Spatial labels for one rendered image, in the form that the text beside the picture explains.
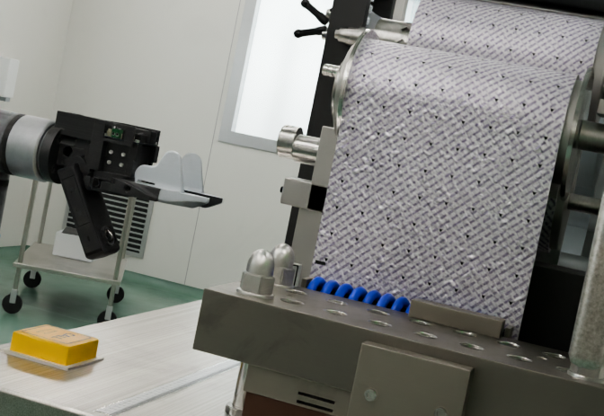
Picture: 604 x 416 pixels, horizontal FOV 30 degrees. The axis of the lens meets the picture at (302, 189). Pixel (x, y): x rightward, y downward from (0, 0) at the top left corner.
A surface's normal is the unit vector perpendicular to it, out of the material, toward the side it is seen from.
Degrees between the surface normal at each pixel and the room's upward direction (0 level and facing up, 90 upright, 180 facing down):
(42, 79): 90
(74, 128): 90
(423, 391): 90
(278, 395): 90
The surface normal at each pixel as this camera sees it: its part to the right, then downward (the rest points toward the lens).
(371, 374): -0.29, -0.01
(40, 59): 0.94, 0.20
